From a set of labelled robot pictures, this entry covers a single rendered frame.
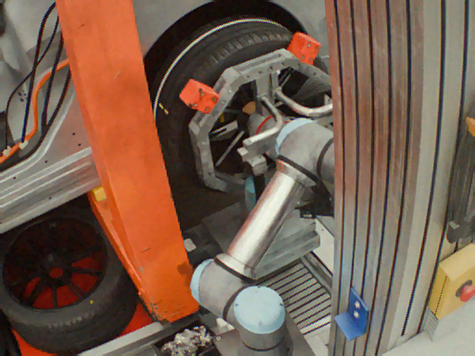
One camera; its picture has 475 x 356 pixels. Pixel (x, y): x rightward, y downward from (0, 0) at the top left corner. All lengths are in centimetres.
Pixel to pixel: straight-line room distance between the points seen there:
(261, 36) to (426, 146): 142
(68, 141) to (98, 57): 80
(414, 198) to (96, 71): 86
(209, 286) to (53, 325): 89
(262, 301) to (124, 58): 65
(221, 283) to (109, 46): 63
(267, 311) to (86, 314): 95
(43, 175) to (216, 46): 75
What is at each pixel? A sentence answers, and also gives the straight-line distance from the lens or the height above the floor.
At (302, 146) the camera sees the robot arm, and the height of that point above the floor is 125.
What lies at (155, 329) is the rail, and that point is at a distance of 234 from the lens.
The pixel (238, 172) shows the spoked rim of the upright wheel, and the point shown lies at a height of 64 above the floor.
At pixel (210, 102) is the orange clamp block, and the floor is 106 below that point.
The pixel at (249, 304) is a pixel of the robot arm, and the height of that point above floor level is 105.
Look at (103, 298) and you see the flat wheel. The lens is 233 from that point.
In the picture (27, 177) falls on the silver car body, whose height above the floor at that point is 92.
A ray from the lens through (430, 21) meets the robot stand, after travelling 73.
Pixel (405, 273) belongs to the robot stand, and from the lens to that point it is 103.
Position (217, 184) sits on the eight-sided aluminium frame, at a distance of 230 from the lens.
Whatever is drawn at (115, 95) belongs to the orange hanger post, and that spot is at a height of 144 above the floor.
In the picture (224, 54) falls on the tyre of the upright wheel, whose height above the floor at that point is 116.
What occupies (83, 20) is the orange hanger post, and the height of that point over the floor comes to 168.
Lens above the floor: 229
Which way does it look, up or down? 43 degrees down
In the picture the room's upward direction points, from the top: 8 degrees counter-clockwise
